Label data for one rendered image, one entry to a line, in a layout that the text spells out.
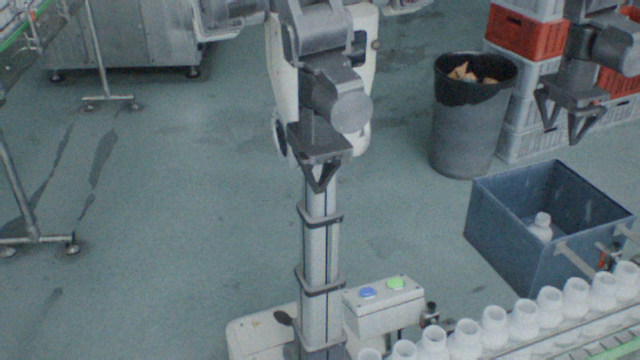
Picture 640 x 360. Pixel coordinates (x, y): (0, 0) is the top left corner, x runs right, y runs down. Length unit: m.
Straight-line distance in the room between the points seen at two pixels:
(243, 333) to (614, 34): 1.62
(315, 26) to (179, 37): 3.77
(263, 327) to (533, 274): 1.01
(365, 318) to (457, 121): 2.21
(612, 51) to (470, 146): 2.35
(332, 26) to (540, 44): 2.64
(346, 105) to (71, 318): 2.20
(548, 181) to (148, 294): 1.76
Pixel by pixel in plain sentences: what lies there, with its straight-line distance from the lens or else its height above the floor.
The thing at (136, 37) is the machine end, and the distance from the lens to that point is 4.51.
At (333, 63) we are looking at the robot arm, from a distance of 0.71.
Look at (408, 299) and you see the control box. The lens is 1.09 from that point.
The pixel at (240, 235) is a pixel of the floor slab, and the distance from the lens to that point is 2.94.
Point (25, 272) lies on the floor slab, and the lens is 3.05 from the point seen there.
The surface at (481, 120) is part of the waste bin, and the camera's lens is 3.17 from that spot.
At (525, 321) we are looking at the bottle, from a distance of 1.06.
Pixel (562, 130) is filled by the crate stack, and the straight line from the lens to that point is 3.83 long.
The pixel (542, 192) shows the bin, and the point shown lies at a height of 0.82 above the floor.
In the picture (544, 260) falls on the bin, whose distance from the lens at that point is 1.59.
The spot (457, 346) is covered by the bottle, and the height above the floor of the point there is 1.13.
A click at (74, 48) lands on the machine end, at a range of 4.66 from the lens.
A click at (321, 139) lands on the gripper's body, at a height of 1.50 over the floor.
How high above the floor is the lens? 1.90
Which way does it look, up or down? 35 degrees down
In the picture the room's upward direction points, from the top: straight up
